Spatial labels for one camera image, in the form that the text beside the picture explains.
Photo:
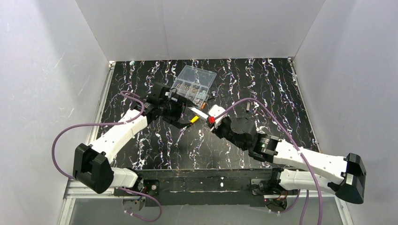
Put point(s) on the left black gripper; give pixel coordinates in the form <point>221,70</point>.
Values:
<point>180,113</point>

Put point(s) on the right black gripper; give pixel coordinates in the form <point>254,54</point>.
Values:
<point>219,129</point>

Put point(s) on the white remote control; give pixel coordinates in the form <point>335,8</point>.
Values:
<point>199,113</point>

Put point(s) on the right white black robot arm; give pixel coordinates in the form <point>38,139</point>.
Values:
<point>345,177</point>

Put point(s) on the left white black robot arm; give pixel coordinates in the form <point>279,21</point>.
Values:
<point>92,162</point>

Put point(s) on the clear plastic parts organizer box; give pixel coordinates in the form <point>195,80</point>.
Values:
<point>193,83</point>

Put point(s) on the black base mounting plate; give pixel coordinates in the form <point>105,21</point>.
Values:
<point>213,186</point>

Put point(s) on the yellow handled screwdriver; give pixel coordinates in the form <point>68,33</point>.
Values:
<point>192,121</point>

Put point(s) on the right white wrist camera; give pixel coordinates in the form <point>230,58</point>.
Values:
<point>215,116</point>

